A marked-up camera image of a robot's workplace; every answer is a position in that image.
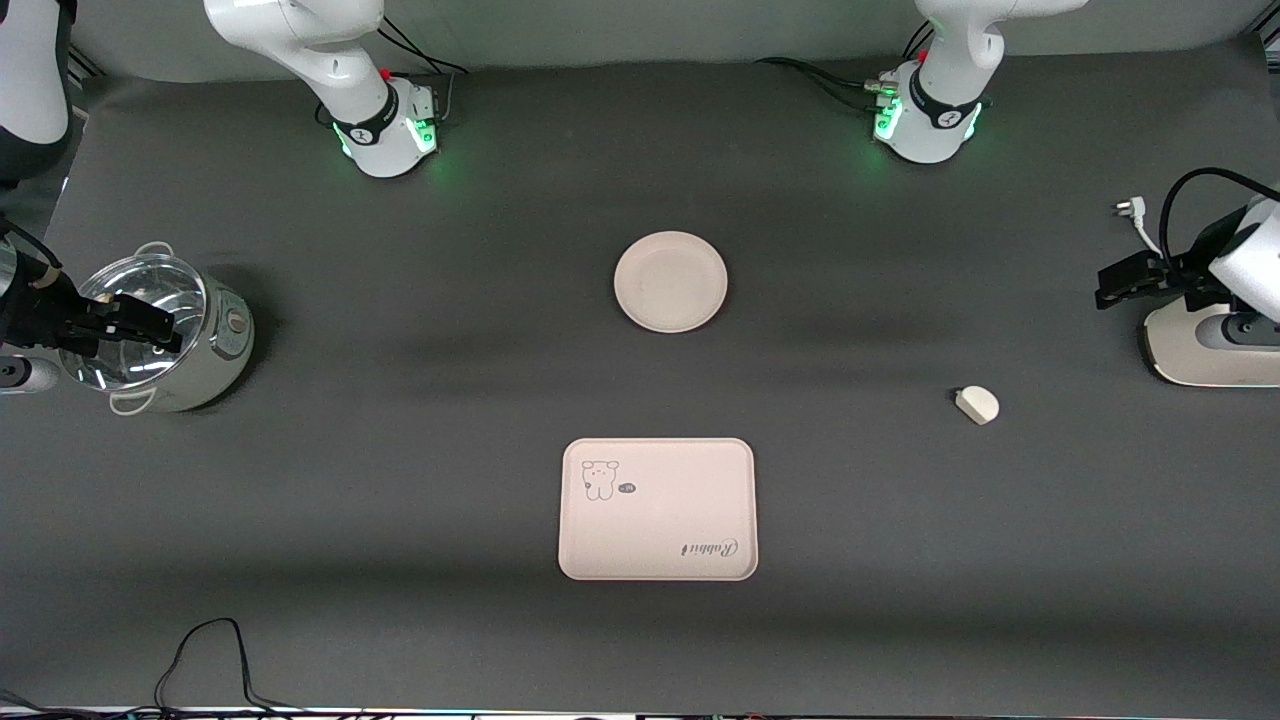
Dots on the stainless steel pot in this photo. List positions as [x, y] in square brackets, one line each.
[215, 350]

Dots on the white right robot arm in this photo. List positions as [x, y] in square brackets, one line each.
[330, 60]

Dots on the white steamed bun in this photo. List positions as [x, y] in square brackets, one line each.
[978, 404]

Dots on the glass pot lid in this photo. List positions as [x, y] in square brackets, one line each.
[150, 285]

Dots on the white toaster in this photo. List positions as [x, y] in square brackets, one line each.
[1190, 345]

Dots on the round cream plate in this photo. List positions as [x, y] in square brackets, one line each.
[670, 282]

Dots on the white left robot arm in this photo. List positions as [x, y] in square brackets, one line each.
[950, 70]

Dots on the cream rectangular tray bear print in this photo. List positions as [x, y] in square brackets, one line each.
[660, 520]

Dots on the dark grey table cloth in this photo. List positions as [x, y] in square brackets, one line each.
[400, 500]

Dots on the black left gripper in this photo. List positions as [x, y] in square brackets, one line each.
[1176, 272]

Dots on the grey cylindrical device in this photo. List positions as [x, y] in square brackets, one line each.
[25, 375]

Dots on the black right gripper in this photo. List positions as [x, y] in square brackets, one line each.
[38, 313]

